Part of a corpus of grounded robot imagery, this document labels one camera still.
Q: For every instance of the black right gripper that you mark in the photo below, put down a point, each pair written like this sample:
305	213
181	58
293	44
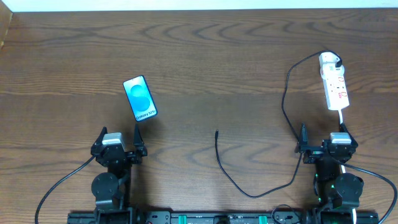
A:
314	149

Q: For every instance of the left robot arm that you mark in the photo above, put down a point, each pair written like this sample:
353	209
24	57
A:
112	188

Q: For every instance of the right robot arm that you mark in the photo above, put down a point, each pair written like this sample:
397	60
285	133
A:
338	191

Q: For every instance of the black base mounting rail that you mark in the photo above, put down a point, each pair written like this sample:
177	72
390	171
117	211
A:
164	217

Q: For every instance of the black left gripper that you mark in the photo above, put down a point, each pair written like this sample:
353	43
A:
134	152

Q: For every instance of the white power strip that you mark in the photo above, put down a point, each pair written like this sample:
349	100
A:
334	84

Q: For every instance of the blue Galaxy smartphone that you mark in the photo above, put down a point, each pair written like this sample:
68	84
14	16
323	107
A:
140	98

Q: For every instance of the white charger plug adapter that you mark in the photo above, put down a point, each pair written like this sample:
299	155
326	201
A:
330	60

